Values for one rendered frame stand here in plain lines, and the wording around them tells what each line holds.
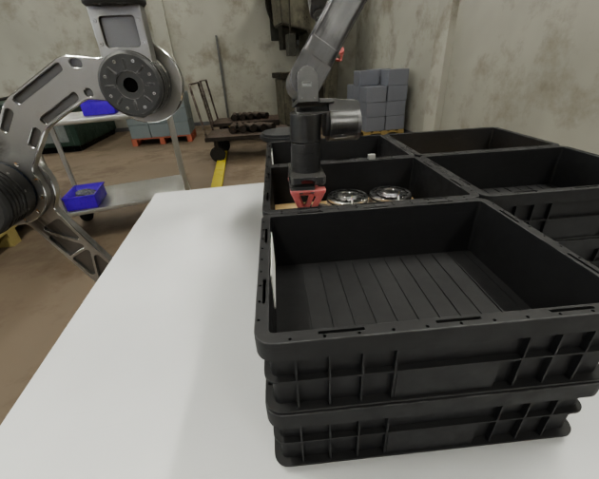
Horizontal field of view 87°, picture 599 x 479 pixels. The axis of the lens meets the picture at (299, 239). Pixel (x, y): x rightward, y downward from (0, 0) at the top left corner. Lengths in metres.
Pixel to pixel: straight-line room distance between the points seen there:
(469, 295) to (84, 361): 0.68
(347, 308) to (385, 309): 0.06
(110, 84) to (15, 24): 8.39
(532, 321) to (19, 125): 1.17
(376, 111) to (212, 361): 5.26
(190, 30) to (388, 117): 4.69
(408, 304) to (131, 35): 0.83
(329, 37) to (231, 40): 7.66
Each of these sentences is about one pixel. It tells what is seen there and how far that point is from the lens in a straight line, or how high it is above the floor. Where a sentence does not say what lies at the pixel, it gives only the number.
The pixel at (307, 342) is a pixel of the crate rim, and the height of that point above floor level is 0.93.
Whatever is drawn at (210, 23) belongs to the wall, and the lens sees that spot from 8.30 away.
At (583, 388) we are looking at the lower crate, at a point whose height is 0.81.
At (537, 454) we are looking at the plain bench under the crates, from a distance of 0.58.
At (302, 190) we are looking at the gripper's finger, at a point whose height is 0.95.
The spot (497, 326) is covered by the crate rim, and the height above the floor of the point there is 0.93.
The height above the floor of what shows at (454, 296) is 0.83.
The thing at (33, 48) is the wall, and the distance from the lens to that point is 9.20.
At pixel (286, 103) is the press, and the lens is 7.04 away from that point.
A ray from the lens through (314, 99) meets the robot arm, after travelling 0.59.
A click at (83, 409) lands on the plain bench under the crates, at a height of 0.70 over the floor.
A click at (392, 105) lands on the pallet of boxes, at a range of 5.74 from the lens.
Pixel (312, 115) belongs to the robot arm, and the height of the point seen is 1.08.
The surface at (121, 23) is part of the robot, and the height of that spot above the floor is 1.26.
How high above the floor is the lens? 1.16
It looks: 29 degrees down
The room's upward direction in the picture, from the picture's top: 3 degrees counter-clockwise
